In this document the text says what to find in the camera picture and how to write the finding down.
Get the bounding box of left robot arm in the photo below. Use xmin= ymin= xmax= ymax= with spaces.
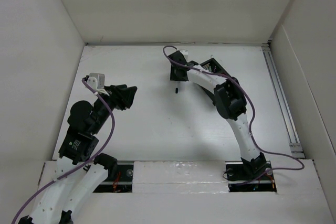
xmin=12 ymin=84 xmax=137 ymax=223

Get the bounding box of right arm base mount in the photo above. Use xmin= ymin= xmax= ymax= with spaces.
xmin=222 ymin=164 xmax=277 ymax=193

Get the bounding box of black two-compartment organizer box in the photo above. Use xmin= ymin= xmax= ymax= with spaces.
xmin=199 ymin=58 xmax=231 ymax=105

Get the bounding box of aluminium rail right edge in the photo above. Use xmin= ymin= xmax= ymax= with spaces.
xmin=261 ymin=44 xmax=306 ymax=159

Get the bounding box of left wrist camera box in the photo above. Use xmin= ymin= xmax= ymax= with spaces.
xmin=83 ymin=72 xmax=109 ymax=95

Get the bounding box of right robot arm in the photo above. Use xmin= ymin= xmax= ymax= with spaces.
xmin=167 ymin=50 xmax=266 ymax=176

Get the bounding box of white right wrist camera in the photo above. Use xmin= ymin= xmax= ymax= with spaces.
xmin=180 ymin=49 xmax=188 ymax=57

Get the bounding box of white foam block front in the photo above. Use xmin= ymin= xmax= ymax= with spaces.
xmin=132 ymin=161 xmax=229 ymax=194

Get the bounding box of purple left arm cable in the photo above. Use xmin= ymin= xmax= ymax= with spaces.
xmin=12 ymin=76 xmax=116 ymax=224

